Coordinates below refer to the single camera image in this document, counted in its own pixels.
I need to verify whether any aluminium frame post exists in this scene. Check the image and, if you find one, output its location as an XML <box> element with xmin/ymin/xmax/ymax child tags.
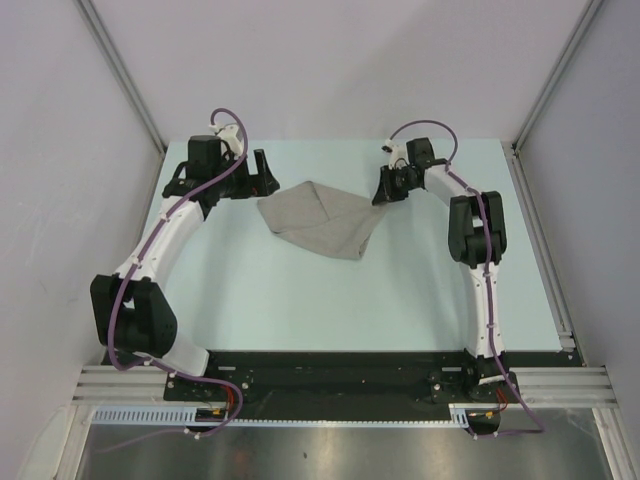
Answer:
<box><xmin>74</xmin><ymin>0</ymin><xmax>167</xmax><ymax>154</ymax></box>
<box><xmin>514</xmin><ymin>0</ymin><xmax>606</xmax><ymax>151</ymax></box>

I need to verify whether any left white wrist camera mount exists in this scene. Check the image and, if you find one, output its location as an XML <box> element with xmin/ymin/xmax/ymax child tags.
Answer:
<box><xmin>209</xmin><ymin>123</ymin><xmax>245</xmax><ymax>158</ymax></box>

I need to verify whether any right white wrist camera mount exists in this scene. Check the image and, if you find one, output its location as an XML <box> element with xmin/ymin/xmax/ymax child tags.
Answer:
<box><xmin>381</xmin><ymin>140</ymin><xmax>408</xmax><ymax>168</ymax></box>

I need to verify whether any white slotted cable duct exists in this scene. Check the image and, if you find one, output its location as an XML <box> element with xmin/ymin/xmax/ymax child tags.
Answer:
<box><xmin>92</xmin><ymin>405</ymin><xmax>469</xmax><ymax>430</ymax></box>

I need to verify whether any left aluminium frame post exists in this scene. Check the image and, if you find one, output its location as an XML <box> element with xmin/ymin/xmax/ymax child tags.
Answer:
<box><xmin>74</xmin><ymin>0</ymin><xmax>167</xmax><ymax>154</ymax></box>

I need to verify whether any grey cloth napkin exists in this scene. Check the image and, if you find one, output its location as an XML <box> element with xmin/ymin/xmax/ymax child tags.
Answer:
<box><xmin>257</xmin><ymin>181</ymin><xmax>387</xmax><ymax>260</ymax></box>

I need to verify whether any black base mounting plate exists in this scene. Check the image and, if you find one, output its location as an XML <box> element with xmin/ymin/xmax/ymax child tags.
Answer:
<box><xmin>149</xmin><ymin>351</ymin><xmax>582</xmax><ymax>422</ymax></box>

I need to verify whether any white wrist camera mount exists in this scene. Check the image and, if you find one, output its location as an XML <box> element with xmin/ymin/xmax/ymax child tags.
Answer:
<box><xmin>209</xmin><ymin>123</ymin><xmax>245</xmax><ymax>158</ymax></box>
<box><xmin>381</xmin><ymin>140</ymin><xmax>408</xmax><ymax>168</ymax></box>

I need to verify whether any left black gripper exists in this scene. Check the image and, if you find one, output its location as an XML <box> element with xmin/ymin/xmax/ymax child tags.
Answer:
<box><xmin>211</xmin><ymin>150</ymin><xmax>278</xmax><ymax>200</ymax></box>

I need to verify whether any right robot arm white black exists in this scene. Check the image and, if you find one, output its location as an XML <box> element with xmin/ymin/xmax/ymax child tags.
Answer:
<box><xmin>372</xmin><ymin>137</ymin><xmax>507</xmax><ymax>401</ymax></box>

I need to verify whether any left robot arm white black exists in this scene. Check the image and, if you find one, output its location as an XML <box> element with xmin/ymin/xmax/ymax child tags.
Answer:
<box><xmin>90</xmin><ymin>124</ymin><xmax>280</xmax><ymax>400</ymax></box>

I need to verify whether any aluminium front rail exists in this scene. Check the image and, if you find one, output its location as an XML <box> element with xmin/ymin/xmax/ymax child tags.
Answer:
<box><xmin>72</xmin><ymin>366</ymin><xmax>617</xmax><ymax>408</ymax></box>

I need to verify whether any right aluminium frame post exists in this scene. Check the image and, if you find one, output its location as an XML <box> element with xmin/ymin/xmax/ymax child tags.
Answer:
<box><xmin>514</xmin><ymin>0</ymin><xmax>606</xmax><ymax>151</ymax></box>

